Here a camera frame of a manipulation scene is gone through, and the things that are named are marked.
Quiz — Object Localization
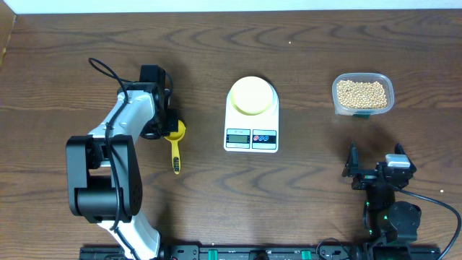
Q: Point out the yellow bowl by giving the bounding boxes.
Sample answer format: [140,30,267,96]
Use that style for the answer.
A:
[230,76,273,116]

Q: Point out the yellow measuring scoop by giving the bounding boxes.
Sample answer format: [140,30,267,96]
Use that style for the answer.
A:
[165,120,186,175]

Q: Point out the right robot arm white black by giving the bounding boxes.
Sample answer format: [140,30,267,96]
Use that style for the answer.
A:
[342,143,422,259]

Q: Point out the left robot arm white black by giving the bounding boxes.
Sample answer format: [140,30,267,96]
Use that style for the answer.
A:
[66,58,178,259]

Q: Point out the white digital kitchen scale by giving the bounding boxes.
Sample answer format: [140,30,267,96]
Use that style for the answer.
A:
[223,83,279,153]

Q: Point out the clear plastic container of soybeans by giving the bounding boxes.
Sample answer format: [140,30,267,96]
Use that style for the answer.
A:
[332,73,395,118]

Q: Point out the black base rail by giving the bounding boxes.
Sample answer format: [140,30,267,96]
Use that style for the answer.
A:
[79,242,442,260]

